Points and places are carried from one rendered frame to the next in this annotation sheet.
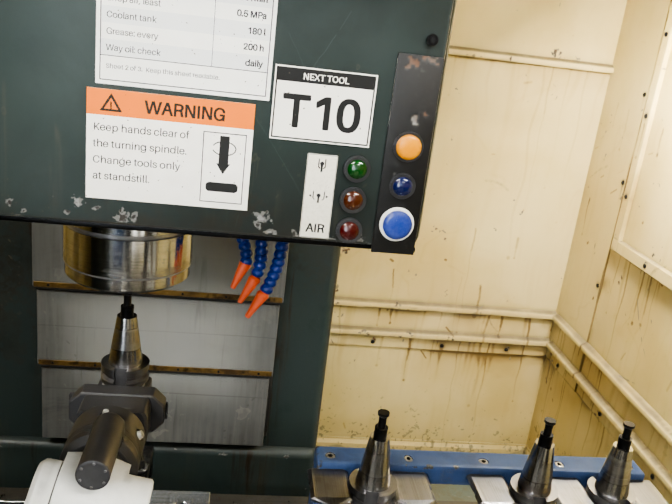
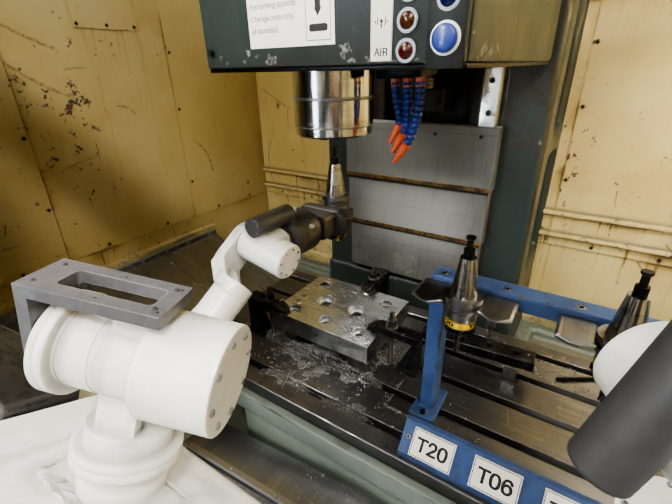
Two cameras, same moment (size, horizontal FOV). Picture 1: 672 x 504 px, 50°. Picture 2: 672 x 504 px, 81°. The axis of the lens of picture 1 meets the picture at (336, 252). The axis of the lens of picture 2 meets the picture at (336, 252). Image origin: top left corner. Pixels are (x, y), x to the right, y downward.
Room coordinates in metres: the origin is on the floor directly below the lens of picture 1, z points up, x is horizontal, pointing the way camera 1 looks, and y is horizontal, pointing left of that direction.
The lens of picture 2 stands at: (0.26, -0.31, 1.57)
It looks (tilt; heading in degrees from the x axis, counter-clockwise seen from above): 25 degrees down; 42
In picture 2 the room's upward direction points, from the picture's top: 1 degrees counter-clockwise
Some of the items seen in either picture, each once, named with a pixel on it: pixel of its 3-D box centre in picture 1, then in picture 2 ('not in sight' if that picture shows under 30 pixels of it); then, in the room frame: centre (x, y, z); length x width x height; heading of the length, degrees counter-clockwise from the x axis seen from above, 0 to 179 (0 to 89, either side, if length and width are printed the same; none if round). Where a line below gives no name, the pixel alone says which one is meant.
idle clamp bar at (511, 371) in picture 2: not in sight; (474, 352); (1.04, -0.04, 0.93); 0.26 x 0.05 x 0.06; 103
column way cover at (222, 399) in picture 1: (160, 328); (412, 205); (1.32, 0.33, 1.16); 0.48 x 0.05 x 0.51; 98
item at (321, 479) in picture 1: (329, 488); (431, 291); (0.80, -0.03, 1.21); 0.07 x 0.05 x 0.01; 8
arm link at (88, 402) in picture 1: (111, 426); (309, 224); (0.78, 0.25, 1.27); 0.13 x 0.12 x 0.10; 98
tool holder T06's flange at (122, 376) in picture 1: (125, 369); (335, 199); (0.88, 0.26, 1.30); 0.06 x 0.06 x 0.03
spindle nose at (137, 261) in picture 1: (129, 227); (333, 102); (0.88, 0.26, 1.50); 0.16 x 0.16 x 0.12
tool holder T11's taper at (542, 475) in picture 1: (539, 465); (631, 316); (0.84, -0.30, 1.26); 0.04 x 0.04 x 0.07
